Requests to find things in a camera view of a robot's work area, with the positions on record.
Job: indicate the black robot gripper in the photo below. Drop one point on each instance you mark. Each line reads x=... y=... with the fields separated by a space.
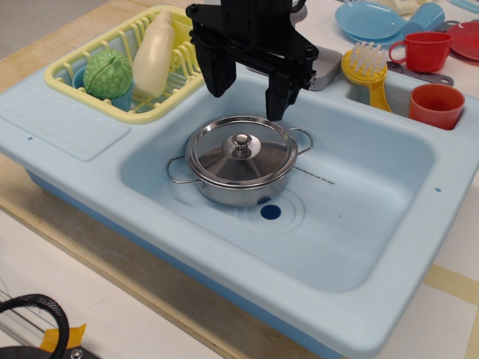
x=259 y=35

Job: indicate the steel pot lid with knob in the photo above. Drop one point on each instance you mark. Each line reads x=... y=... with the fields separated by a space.
x=241 y=151

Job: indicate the small steel pot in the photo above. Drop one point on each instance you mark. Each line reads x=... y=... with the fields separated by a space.
x=179 y=172

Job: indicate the yellow dish drying rack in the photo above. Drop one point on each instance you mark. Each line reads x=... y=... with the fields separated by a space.
x=184 y=74

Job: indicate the grey toy faucet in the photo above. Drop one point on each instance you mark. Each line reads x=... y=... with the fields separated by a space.
x=328 y=63

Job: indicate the cream plastic bottle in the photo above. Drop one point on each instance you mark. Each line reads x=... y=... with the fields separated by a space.
x=152 y=60

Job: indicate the yellow dish brush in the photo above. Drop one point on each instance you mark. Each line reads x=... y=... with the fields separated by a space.
x=366 y=65

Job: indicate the blue cup in rack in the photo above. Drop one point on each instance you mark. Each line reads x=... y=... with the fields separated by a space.
x=123 y=102

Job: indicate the light blue plastic plate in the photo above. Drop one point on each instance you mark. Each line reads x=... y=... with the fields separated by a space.
x=368 y=20

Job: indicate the green toy cabbage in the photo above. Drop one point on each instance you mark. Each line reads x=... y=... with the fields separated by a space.
x=108 y=75

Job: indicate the red plastic mug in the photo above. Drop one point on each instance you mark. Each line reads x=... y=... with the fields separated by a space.
x=424 y=52

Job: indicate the grey toy utensil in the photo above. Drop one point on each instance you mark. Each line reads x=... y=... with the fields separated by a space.
x=426 y=77

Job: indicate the orange plastic cup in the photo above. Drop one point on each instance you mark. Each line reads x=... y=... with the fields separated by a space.
x=436 y=105

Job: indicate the light blue plastic cup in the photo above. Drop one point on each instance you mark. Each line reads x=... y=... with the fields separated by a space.
x=428 y=17

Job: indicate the red plastic plate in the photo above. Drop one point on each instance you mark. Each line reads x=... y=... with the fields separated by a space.
x=464 y=39

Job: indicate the yellow tape piece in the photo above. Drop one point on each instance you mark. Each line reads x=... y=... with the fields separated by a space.
x=51 y=338

